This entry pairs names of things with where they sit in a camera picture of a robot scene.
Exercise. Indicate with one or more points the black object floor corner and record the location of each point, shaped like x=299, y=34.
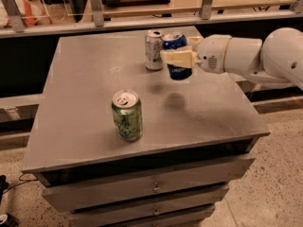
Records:
x=7, y=220

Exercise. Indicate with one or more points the top drawer knob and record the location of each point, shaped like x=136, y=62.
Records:
x=157, y=188

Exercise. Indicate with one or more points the middle drawer knob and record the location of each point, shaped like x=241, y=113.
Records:
x=156, y=212

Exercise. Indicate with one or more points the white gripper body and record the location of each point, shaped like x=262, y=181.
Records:
x=212, y=54

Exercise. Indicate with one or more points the drawer knob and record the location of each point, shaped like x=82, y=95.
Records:
x=156, y=212
x=157, y=188

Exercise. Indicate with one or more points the orange white bag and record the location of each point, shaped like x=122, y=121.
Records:
x=32, y=14

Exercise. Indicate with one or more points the metal railing post middle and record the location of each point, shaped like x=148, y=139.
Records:
x=97, y=13

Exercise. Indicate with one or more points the white soda can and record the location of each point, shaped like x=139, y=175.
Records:
x=153, y=46

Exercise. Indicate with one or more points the metal railing post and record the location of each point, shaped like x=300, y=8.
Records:
x=97, y=13
x=14, y=15
x=205, y=9

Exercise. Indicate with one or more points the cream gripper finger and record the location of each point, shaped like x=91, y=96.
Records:
x=194, y=40
x=184, y=57

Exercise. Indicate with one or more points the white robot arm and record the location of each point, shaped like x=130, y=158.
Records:
x=276, y=62

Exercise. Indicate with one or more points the metal railing post left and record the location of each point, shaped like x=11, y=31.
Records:
x=14, y=15

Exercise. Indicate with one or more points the blue pepsi can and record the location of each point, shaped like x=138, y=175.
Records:
x=172, y=41

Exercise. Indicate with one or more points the grey drawer cabinet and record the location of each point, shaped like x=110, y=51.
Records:
x=117, y=145

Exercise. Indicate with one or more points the metal railing post right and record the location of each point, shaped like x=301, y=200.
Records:
x=205, y=9

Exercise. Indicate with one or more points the green soda can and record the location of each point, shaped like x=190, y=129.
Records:
x=127, y=115

